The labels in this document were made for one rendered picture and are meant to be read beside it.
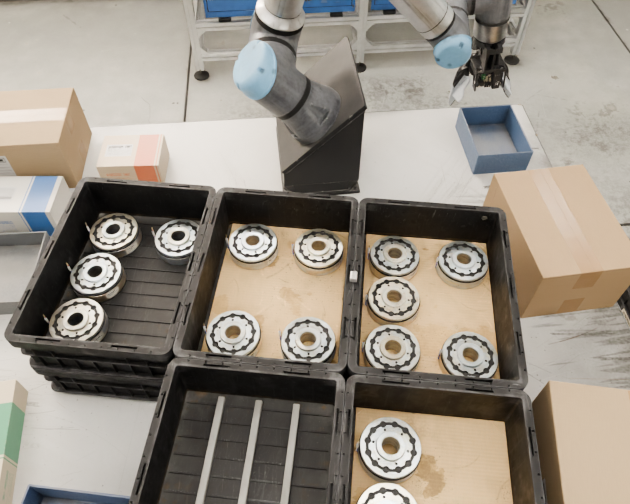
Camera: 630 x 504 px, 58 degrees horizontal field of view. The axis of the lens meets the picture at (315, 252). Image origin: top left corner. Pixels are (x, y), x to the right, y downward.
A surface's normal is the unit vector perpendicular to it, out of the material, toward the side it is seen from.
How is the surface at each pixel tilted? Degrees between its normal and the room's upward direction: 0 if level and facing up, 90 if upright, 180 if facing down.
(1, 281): 0
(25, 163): 90
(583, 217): 0
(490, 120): 90
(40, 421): 0
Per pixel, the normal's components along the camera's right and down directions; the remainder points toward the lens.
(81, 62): 0.00, -0.61
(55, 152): 0.08, 0.80
